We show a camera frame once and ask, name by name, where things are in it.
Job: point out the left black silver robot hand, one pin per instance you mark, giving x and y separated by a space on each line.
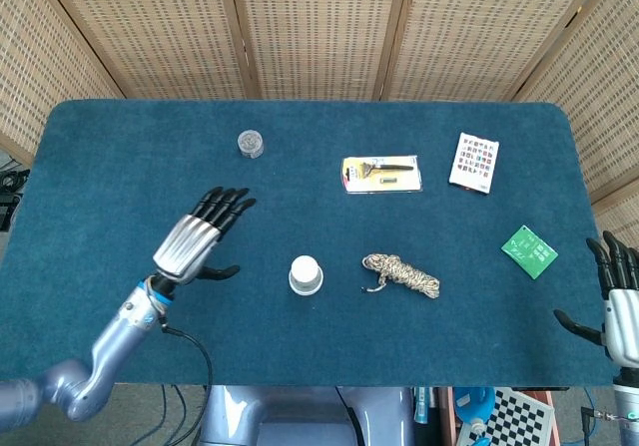
187 246

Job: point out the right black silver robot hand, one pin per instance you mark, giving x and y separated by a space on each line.
624 326

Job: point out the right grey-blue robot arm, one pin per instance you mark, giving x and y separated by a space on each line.
626 406

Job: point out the green paper packet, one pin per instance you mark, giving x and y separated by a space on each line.
529 254

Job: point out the small clear plastic jar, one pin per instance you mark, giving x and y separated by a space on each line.
250 142

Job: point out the black white checkerboard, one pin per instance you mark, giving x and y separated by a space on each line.
519 418

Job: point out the blue plastic object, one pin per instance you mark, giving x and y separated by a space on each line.
469 401

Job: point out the blue carpet table mat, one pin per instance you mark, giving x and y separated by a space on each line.
349 341

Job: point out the black floor equipment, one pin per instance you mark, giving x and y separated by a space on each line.
10 181

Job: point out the razor blister pack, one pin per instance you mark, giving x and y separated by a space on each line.
379 182

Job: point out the grey-blue robot torso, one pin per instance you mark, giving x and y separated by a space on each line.
299 416

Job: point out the teal clear bottle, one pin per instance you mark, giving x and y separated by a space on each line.
422 406

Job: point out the playing card box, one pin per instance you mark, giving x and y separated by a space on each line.
474 161

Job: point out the woven bamboo folding screen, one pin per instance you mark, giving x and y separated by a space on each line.
319 27

